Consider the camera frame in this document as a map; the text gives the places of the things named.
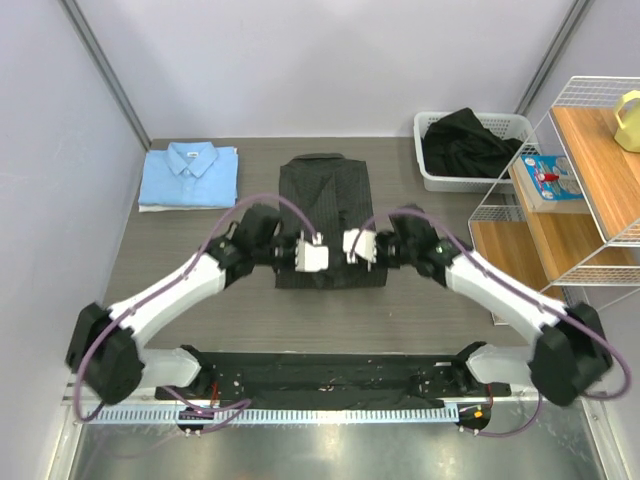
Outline dark pinstriped long sleeve shirt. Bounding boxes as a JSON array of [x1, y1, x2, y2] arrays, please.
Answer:
[[275, 153, 387, 290]]

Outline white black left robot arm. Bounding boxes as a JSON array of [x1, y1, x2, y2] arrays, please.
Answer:
[[66, 204, 345, 406]]

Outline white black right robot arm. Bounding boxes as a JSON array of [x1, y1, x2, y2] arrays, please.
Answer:
[[343, 205, 613, 406]]

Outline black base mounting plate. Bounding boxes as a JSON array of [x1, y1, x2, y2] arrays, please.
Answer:
[[176, 352, 511, 411]]

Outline black clothes in basket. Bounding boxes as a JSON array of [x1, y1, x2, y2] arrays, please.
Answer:
[[421, 108, 523, 179]]

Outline folded light blue shirt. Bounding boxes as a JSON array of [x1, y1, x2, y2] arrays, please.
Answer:
[[138, 141, 239, 212]]

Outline blue product box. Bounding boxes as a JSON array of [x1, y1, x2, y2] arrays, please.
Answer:
[[511, 155, 589, 214]]

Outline white plastic laundry basket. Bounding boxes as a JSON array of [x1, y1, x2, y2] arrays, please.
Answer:
[[414, 108, 541, 194]]

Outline yellow watering can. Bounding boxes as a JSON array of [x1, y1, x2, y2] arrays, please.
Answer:
[[613, 90, 639, 153]]

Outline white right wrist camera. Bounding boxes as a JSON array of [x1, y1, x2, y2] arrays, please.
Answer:
[[342, 229, 377, 271]]

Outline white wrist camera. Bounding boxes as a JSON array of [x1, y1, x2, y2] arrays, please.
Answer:
[[294, 232, 330, 273], [342, 229, 377, 271]]

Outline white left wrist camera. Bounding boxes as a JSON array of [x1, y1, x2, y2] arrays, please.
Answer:
[[294, 232, 330, 273]]

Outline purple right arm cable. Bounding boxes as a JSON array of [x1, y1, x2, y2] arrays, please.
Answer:
[[352, 208, 632, 439]]

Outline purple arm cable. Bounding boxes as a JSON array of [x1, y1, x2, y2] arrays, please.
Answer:
[[72, 193, 324, 434], [352, 208, 632, 439]]

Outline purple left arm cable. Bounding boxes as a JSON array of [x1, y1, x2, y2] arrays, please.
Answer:
[[72, 193, 324, 434]]

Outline white wire shelf rack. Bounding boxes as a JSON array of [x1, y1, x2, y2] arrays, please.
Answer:
[[468, 76, 639, 310]]

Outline aluminium rail frame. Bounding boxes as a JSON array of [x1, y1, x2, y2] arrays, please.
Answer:
[[47, 384, 633, 479]]

